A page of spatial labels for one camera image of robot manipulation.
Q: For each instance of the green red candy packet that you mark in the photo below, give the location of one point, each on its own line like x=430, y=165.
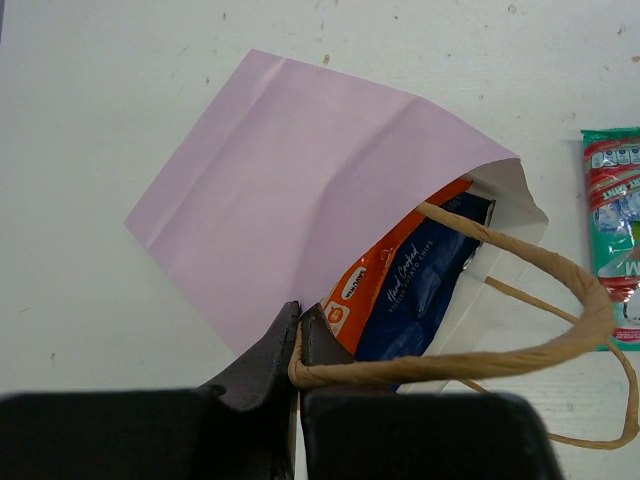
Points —
x=611, y=166

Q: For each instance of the lilac paper bag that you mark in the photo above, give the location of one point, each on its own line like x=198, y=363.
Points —
x=293, y=171

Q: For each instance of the orange fruit candy packet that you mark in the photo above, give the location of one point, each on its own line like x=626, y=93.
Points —
x=348, y=306

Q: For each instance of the blue Burts chips bag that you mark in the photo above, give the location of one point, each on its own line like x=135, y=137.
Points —
x=416, y=292

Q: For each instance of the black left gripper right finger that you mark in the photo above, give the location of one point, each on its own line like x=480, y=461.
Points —
x=373, y=432

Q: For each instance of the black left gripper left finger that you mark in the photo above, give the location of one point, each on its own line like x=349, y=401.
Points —
x=238, y=425

